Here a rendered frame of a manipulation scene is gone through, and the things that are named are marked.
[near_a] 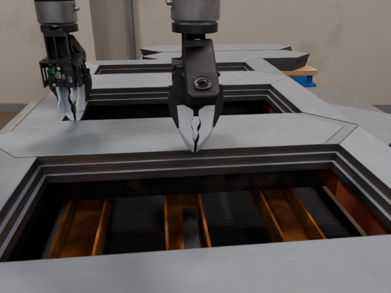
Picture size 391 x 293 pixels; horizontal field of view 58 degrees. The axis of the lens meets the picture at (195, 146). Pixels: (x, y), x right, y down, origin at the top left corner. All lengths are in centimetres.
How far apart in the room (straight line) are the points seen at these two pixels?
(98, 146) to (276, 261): 41
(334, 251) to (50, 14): 61
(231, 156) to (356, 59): 303
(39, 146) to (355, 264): 56
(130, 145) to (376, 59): 321
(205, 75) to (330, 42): 305
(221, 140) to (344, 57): 296
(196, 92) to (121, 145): 25
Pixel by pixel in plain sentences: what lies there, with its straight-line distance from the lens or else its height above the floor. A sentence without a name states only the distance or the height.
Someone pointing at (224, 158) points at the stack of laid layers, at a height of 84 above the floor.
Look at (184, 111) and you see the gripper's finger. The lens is 57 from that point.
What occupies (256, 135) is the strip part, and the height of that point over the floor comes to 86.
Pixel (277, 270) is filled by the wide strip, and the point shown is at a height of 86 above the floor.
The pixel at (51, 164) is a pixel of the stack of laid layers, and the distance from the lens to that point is 68.
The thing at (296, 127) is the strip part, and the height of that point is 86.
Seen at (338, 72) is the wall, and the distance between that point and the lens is 360.
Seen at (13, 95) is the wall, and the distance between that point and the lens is 387.
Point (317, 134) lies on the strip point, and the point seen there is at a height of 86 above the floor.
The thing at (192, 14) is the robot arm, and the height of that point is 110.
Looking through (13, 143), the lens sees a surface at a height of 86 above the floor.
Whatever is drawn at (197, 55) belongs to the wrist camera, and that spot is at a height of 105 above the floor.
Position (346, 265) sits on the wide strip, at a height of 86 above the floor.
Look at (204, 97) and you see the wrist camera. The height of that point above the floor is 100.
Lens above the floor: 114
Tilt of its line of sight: 25 degrees down
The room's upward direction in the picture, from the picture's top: straight up
